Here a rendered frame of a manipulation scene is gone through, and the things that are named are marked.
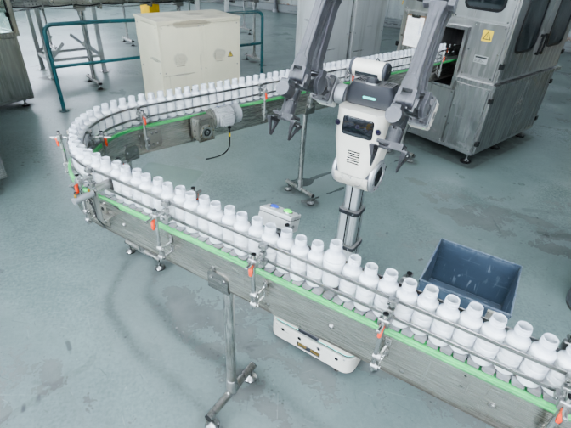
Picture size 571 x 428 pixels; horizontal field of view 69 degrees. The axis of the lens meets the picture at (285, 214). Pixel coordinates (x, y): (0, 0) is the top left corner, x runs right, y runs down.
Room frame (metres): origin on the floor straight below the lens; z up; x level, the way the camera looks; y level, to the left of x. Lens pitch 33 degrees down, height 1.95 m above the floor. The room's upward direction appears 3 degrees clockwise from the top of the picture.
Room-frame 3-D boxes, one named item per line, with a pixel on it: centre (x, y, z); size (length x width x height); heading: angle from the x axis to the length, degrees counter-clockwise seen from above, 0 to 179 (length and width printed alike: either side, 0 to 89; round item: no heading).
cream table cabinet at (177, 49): (5.40, 1.30, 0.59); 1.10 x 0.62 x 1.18; 132
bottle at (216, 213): (1.25, 0.25, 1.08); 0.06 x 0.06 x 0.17
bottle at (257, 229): (1.16, 0.09, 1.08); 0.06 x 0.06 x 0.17
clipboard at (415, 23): (4.87, -1.27, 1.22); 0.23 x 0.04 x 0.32; 42
